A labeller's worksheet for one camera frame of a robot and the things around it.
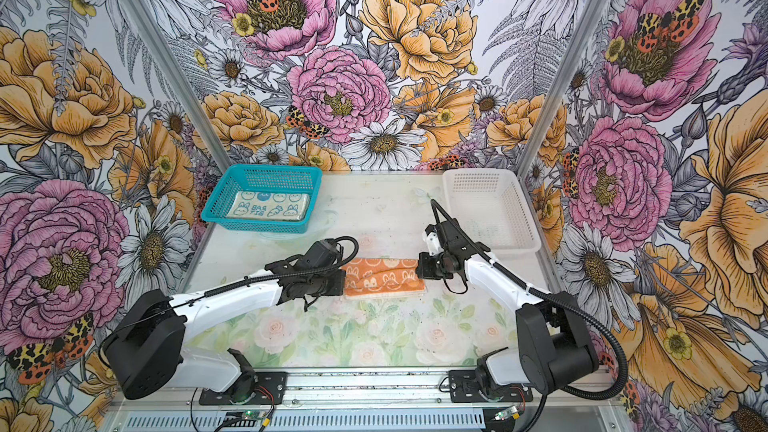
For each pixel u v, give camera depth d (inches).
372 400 28.8
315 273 24.9
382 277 34.5
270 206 42.6
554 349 16.7
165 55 34.2
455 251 25.9
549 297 17.8
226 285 20.4
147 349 16.5
